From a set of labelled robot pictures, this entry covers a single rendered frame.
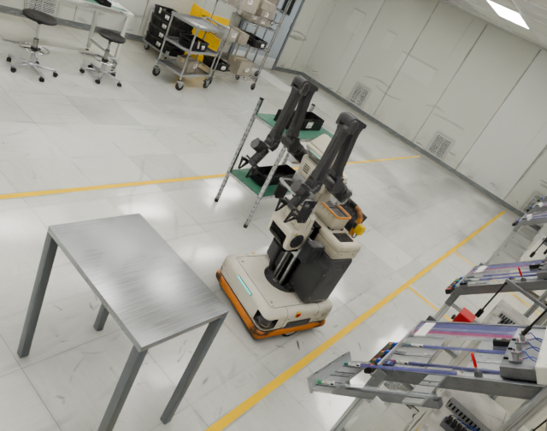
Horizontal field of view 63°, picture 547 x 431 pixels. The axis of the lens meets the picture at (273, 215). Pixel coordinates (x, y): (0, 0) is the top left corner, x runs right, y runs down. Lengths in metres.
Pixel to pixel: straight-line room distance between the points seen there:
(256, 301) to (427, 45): 9.22
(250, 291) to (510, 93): 8.70
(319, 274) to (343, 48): 9.71
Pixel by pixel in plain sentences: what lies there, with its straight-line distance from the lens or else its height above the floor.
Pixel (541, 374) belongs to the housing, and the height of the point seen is 1.22.
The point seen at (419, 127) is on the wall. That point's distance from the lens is 11.28.
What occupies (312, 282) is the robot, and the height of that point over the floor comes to 0.47.
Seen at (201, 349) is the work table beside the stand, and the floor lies 0.56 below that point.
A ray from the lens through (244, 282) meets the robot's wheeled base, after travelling 3.08.
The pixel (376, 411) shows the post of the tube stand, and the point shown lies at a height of 0.78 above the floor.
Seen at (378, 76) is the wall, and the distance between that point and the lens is 11.75.
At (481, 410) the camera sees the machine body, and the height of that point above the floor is 0.62.
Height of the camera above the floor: 2.04
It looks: 26 degrees down
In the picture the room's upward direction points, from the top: 28 degrees clockwise
